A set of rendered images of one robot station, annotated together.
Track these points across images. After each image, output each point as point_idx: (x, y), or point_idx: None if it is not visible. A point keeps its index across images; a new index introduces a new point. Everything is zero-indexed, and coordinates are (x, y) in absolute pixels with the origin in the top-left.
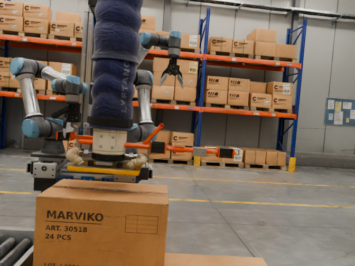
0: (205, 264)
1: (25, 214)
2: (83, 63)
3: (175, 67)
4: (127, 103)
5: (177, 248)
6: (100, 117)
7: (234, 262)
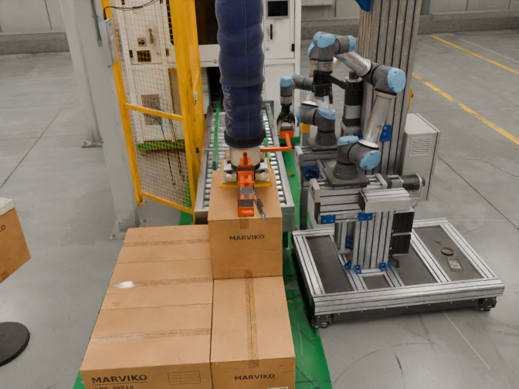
0: (263, 305)
1: (495, 200)
2: (357, 49)
3: (314, 86)
4: (233, 123)
5: (516, 355)
6: (225, 130)
7: (274, 328)
